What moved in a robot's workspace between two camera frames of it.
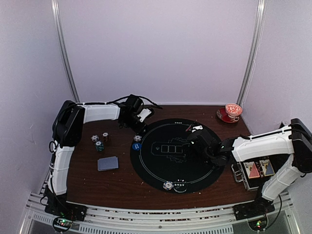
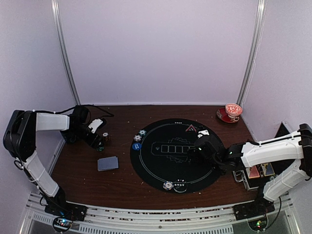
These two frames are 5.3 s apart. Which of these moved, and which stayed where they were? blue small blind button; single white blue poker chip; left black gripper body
Moved: left black gripper body
Stayed: single white blue poker chip; blue small blind button
